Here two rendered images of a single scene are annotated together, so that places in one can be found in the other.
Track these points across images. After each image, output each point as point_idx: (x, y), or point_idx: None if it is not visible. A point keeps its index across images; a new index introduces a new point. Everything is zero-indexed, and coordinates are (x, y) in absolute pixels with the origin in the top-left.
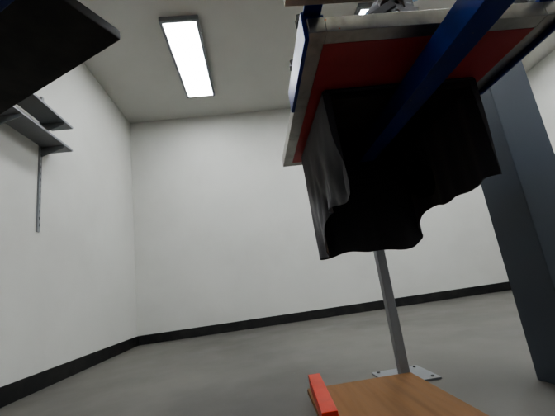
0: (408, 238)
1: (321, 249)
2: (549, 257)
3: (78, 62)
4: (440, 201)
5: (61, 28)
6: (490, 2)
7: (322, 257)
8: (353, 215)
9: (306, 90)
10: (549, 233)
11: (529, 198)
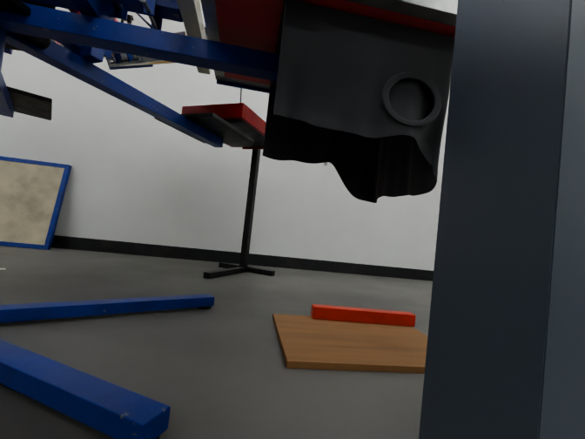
0: (421, 181)
1: (366, 192)
2: (447, 219)
3: (223, 124)
4: (383, 132)
5: (207, 120)
6: (155, 57)
7: (366, 200)
8: (391, 156)
9: (267, 86)
10: (466, 165)
11: (456, 91)
